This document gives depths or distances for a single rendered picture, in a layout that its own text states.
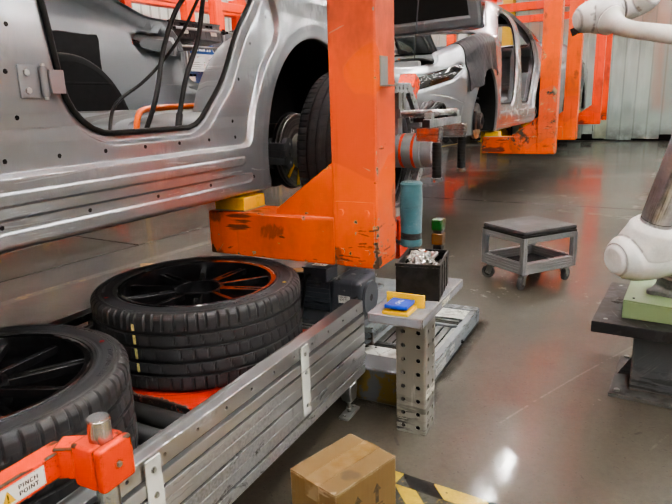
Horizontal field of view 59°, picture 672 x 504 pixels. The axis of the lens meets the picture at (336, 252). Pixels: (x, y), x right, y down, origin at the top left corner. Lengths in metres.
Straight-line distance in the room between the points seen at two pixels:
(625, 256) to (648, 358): 0.43
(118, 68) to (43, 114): 2.56
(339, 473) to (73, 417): 0.64
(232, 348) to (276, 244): 0.52
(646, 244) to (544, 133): 3.93
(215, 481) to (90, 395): 0.37
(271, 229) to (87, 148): 0.71
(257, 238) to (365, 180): 0.48
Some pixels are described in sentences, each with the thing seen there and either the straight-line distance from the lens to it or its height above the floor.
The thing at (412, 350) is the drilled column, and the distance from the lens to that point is 1.89.
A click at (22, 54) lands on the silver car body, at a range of 1.59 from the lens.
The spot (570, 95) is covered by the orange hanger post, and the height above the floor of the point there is 1.05.
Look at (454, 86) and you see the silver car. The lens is 5.05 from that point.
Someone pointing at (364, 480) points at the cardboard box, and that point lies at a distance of 1.52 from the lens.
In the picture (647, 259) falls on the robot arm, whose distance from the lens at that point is 2.14.
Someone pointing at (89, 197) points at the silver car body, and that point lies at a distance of 1.66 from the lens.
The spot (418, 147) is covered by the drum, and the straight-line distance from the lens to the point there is 2.41.
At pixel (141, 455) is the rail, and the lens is 1.29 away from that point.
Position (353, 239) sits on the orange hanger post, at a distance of 1.93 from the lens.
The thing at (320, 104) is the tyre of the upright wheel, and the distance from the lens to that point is 2.35.
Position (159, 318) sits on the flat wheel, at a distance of 1.69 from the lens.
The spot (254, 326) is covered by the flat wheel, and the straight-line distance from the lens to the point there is 1.72.
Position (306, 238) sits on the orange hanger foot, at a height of 0.60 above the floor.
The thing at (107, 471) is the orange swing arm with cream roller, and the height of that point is 0.47.
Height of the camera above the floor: 1.05
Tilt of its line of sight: 14 degrees down
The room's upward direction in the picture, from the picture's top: 2 degrees counter-clockwise
